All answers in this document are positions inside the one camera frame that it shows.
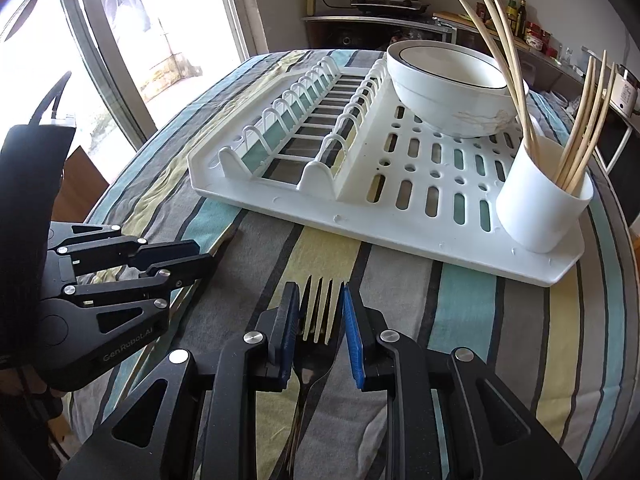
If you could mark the white electric kettle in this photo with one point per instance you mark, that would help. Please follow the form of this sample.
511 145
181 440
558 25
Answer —
625 91

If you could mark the wooden chopstick nine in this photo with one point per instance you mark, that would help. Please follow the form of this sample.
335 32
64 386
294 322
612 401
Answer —
496 19

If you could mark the wooden chopstick one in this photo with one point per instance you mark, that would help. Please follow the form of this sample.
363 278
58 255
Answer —
502 61

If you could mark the wooden chopstick six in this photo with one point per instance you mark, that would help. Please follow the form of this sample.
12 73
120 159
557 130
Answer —
605 103

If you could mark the wooden chopstick five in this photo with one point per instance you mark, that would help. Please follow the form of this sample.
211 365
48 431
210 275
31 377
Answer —
529 134

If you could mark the white plastic dish rack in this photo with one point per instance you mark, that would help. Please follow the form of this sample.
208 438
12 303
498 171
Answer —
334 148

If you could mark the metal kitchen shelf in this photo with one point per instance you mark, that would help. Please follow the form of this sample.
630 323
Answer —
354 29

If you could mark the wooden chair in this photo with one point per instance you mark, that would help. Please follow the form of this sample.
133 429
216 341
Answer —
82 186

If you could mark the white utensil cup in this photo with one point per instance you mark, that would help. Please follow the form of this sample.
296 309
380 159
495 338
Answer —
532 209

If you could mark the small white inner bowl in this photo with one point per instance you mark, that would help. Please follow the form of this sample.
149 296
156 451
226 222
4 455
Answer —
454 65

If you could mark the dark sauce bottle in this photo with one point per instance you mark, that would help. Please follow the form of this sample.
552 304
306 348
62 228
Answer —
521 20

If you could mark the large white bowl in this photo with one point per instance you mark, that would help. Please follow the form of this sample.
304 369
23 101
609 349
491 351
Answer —
449 107

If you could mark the metal fork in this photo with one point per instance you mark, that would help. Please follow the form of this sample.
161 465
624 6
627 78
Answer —
318 339

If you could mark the wooden chopstick seven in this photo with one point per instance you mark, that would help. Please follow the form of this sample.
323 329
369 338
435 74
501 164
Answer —
588 125

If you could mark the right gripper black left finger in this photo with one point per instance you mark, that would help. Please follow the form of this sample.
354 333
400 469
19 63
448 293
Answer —
196 414

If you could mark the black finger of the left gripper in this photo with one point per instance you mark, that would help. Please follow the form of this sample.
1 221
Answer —
158 283

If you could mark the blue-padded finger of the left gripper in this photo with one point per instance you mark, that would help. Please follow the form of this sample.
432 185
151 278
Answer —
125 251

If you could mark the wooden chopstick eight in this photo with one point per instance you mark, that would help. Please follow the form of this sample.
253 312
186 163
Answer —
584 108

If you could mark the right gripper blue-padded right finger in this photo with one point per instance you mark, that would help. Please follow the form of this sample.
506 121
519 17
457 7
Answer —
448 414

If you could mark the green sauce bottle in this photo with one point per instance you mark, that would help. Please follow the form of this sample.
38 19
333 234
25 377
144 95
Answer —
512 13

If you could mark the induction cooktop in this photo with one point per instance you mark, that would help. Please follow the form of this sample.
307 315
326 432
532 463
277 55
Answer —
390 7

